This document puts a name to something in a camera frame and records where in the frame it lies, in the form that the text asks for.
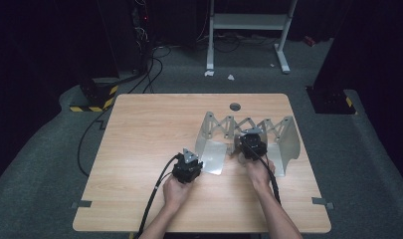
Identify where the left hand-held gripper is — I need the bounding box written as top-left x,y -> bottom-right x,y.
172,147 -> 204,184

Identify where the black cable bundle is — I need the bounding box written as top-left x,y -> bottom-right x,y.
195,31 -> 280,54

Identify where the person's right hand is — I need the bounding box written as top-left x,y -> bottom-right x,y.
243,155 -> 276,193

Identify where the right hand-held gripper black cable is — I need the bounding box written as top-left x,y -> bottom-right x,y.
247,142 -> 283,205

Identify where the black base with yellow stripes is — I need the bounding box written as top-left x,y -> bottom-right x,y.
306,86 -> 357,116
69,78 -> 119,114

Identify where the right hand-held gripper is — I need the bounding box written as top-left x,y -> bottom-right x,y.
238,127 -> 268,162

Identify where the small red object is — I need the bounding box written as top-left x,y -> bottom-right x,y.
302,35 -> 317,48

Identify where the expandable grey metal bookend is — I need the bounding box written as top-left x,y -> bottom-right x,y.
194,111 -> 302,178

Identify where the white metal stand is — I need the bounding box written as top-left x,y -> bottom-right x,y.
206,0 -> 298,75

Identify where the hand-held gripper black cable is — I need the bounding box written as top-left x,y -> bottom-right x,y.
133,152 -> 183,239
247,142 -> 283,205

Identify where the long black floor cable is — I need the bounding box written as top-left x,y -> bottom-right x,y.
77,46 -> 173,177

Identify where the black equipment rack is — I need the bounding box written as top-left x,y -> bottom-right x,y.
98,0 -> 157,76

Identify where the left hand-held gripper black cable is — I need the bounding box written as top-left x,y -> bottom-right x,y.
133,152 -> 183,239

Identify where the person's left hand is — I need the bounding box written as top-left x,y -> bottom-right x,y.
162,173 -> 194,212

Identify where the grey tape piece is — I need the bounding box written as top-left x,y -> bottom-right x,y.
72,199 -> 93,209
311,196 -> 335,210

